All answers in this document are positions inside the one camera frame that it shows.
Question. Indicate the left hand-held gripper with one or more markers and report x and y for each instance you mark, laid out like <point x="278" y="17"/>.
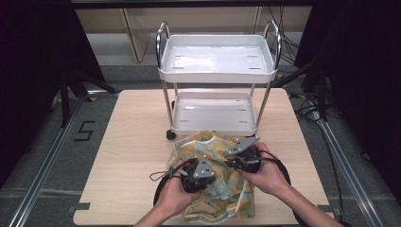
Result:
<point x="201" y="176"/>

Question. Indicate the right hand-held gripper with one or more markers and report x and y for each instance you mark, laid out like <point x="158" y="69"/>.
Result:
<point x="247" y="159"/>

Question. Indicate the orange-slice print fabric bag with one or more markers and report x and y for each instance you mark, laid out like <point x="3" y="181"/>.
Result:
<point x="227" y="192"/>

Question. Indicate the white two-tier cart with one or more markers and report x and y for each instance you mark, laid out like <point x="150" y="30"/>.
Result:
<point x="217" y="60"/>

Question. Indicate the person's right hand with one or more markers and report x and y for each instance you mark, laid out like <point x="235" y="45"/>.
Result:
<point x="271" y="176"/>

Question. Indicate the person's left hand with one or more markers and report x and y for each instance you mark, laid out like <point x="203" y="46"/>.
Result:
<point x="175" y="195"/>

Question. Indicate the black metal stand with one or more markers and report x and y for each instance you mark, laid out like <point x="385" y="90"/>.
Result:
<point x="321" y="91"/>
<point x="65" y="101"/>

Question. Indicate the black curtain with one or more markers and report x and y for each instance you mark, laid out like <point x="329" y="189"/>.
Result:
<point x="31" y="78"/>
<point x="362" y="78"/>

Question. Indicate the beige wooden desk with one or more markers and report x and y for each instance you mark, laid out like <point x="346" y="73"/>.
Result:
<point x="195" y="19"/>

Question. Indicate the metal floor rail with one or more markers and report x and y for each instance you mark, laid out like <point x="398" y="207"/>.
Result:
<point x="47" y="164"/>
<point x="346" y="170"/>

